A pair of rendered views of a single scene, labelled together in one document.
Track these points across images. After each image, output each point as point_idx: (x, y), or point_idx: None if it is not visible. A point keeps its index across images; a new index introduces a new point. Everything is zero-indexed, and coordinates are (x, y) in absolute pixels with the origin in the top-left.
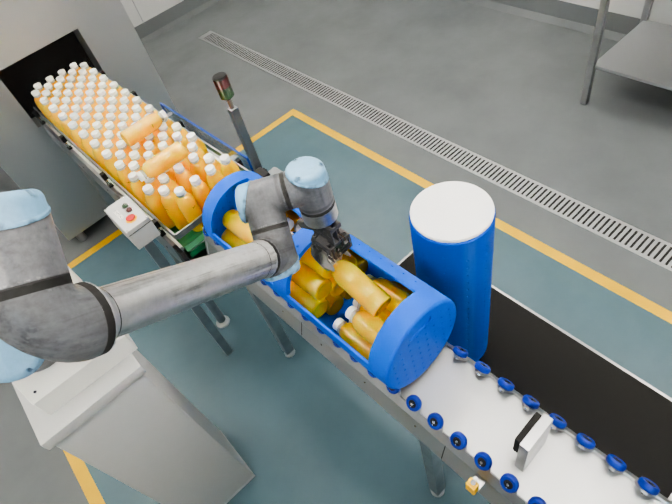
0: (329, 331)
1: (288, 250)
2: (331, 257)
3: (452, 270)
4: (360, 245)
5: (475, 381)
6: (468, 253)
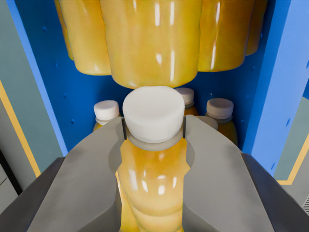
0: (63, 153)
1: None
2: (156, 136)
3: (307, 93)
4: (284, 130)
5: None
6: None
